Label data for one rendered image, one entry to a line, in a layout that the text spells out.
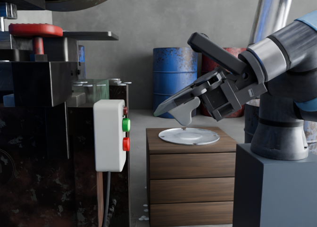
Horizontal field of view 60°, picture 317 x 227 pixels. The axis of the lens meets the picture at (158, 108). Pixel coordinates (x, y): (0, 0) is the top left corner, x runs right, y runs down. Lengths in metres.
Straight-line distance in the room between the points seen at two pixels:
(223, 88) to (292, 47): 0.14
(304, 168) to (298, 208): 0.11
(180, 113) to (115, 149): 0.14
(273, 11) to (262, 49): 0.20
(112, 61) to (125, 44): 0.30
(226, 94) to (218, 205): 0.83
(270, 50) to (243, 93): 0.09
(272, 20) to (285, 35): 0.16
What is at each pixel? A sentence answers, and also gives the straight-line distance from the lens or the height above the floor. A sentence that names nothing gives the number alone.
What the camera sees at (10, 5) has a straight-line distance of 0.88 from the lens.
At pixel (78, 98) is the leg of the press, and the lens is 0.54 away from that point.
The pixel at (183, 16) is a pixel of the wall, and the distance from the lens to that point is 4.14.
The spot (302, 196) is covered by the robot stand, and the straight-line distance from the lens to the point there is 0.85.
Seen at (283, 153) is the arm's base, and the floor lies 0.47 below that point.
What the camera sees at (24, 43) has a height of 0.76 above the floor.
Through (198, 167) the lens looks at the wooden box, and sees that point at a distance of 1.19.
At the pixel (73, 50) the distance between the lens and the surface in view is 0.82.
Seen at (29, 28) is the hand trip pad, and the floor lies 0.75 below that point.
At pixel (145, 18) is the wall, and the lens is 4.13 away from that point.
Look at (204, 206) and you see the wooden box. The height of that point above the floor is 0.09.
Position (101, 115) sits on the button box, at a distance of 0.52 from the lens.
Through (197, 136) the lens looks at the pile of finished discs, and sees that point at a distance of 1.31.
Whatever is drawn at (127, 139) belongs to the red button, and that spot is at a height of 0.55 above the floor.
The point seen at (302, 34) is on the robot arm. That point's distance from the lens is 0.56.
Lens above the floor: 0.70
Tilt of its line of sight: 9 degrees down
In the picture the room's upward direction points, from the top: straight up
